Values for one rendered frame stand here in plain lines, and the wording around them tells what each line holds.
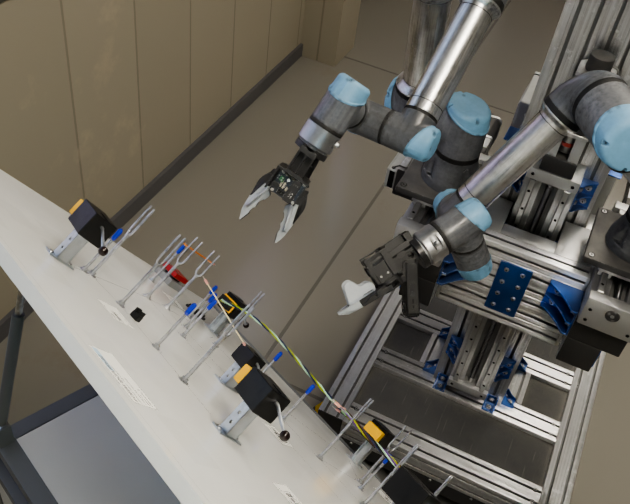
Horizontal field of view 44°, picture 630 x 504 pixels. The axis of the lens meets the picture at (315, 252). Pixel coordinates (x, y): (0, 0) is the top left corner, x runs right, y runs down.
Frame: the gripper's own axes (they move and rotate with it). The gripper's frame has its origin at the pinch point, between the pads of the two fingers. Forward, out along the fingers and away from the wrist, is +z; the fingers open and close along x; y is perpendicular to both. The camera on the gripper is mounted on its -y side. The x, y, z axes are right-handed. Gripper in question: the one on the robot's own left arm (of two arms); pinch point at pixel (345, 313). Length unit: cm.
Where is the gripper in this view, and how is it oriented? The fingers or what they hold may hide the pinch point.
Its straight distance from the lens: 158.1
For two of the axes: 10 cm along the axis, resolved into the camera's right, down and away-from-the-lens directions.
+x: 0.8, 0.2, -10.0
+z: -8.3, 5.5, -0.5
